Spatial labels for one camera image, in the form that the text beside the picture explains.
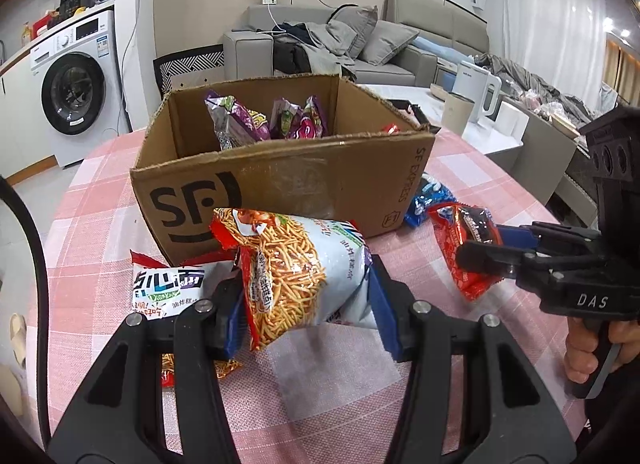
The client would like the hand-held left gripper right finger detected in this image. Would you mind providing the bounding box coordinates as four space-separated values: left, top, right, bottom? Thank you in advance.
367 254 576 464

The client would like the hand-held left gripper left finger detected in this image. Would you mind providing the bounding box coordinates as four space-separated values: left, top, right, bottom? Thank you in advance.
47 276 248 464

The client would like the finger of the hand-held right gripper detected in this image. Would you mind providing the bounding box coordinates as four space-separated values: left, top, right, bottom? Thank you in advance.
456 240 531 285
495 221 561 251

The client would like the red chip bag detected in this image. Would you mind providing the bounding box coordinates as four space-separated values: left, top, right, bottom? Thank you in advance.
427 203 503 301

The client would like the orange white noodle snack packet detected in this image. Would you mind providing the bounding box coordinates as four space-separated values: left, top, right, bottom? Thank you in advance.
209 207 375 352
130 249 246 390

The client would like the blue cookie packet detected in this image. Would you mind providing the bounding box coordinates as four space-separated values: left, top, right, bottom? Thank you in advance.
404 173 458 229

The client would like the brown cardboard box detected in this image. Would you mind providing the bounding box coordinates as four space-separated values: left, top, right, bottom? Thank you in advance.
130 74 437 267

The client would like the purple snack packet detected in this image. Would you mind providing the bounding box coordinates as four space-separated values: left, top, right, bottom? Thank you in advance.
300 95 328 137
205 90 272 150

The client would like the pink snack packet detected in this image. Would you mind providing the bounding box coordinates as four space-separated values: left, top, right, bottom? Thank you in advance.
270 99 302 140

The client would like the person's right forearm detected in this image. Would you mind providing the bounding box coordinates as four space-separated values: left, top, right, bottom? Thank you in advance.
582 369 640 464

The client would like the person's right hand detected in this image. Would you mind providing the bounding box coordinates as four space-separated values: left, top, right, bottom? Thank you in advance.
564 316 640 387

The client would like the pink checked tablecloth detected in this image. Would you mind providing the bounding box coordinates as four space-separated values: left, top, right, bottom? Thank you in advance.
37 129 586 464

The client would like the white marble coffee table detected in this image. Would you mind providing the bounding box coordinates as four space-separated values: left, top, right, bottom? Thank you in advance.
360 84 531 155

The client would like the beige tumbler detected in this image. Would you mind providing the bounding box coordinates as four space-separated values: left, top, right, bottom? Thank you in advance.
442 91 475 135

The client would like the grey blanket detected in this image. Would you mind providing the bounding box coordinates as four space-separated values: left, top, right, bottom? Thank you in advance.
472 53 601 117

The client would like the white electric kettle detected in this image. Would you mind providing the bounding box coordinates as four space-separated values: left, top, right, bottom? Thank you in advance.
452 60 502 126

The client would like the beige curtain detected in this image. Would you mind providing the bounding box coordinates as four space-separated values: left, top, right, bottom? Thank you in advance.
602 34 640 107

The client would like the grey sofa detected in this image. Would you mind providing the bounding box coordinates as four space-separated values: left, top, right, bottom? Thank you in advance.
222 0 488 90

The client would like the light blue blanket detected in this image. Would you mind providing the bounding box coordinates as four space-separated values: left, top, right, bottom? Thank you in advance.
410 36 458 62

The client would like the beige slipper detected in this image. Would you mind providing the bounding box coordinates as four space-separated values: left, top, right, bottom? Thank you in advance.
10 314 28 367

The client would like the grey square pillow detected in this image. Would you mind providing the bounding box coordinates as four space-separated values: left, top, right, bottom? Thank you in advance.
327 5 379 57
357 20 420 66

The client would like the black zigzag patterned chair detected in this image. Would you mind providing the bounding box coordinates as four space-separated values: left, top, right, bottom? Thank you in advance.
152 44 226 100

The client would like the grey jacket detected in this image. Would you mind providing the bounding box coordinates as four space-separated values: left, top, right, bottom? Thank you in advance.
305 21 358 82

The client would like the black clothing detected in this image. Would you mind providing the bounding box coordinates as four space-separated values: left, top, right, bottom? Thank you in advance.
272 23 313 76

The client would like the white washing machine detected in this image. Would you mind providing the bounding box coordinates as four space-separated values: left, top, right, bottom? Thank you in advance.
29 9 132 168

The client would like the kitchen counter cabinet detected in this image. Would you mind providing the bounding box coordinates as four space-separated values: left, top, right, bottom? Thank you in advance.
0 44 58 185

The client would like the black pressure cooker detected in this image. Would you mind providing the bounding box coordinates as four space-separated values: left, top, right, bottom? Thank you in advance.
59 0 96 17

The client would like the white charging cable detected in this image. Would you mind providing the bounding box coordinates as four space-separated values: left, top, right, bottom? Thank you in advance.
267 1 289 37

